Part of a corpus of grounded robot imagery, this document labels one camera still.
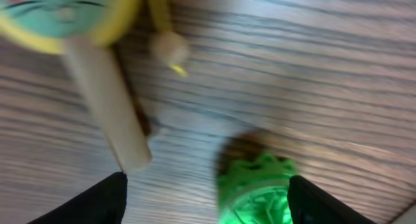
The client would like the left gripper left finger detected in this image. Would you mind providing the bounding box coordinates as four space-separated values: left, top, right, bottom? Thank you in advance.
29 172 127 224

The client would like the green round plastic cap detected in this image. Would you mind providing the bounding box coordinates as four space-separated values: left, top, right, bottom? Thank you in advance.
216 154 297 224

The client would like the yellow wooden rattle drum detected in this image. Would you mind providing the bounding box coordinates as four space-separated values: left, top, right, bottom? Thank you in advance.
1 0 189 173

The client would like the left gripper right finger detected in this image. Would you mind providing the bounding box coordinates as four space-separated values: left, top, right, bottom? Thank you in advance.
287 175 375 224

